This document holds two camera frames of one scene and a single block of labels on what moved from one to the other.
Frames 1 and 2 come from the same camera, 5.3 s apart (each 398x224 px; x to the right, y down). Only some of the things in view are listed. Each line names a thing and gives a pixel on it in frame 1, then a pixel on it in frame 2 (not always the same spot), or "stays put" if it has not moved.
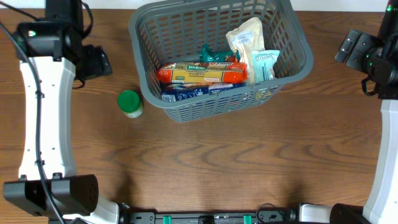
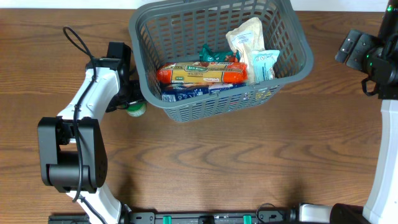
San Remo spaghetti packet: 226,72 stays put
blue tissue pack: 176,92 stays put
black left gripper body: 92,63 -> 132,93
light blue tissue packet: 263,63 stays put
